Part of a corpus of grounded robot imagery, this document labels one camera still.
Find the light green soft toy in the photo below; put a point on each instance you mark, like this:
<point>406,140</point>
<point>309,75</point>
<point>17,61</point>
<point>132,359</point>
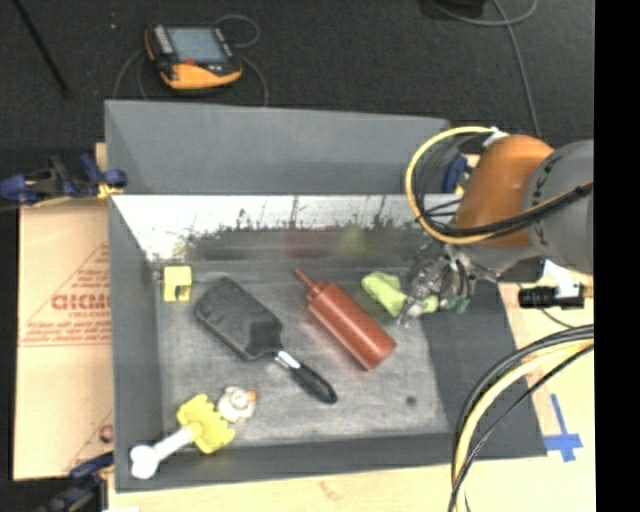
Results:
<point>382,292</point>

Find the red-brown squeeze bottle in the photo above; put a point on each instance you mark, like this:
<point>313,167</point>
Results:
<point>350,325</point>

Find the black cylinder on white bracket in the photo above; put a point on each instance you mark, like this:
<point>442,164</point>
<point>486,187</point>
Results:
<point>537,296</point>

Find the grey metal bin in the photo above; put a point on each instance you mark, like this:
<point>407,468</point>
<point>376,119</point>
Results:
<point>300,160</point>

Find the small yellow block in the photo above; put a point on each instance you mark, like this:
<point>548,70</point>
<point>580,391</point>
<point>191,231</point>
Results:
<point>176,280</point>

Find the yellow toy animal with bone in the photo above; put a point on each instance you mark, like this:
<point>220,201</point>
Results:
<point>205,425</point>

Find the brown cardboard board red print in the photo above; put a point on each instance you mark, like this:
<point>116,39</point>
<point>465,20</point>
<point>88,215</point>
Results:
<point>60,360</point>

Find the black hairbrush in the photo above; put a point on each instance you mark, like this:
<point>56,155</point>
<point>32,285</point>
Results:
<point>240,320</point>

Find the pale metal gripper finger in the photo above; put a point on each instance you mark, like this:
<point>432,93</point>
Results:
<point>406,314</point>
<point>419,306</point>

